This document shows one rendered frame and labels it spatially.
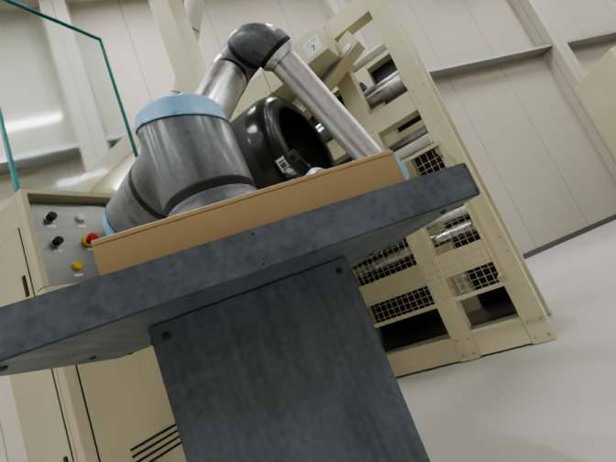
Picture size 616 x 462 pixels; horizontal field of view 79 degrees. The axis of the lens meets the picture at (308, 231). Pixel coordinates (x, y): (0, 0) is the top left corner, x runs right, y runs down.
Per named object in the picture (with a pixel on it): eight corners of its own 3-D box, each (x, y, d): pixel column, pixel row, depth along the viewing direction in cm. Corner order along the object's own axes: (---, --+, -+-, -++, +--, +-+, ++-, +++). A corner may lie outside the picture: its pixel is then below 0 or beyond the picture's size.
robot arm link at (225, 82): (111, 193, 60) (231, 21, 109) (82, 240, 70) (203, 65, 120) (195, 239, 66) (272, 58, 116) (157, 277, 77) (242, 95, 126)
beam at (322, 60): (241, 116, 209) (232, 94, 212) (268, 126, 231) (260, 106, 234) (328, 47, 180) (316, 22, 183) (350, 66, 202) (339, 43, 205)
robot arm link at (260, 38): (263, -3, 104) (415, 170, 119) (240, 32, 112) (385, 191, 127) (245, 1, 96) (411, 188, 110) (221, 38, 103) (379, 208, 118)
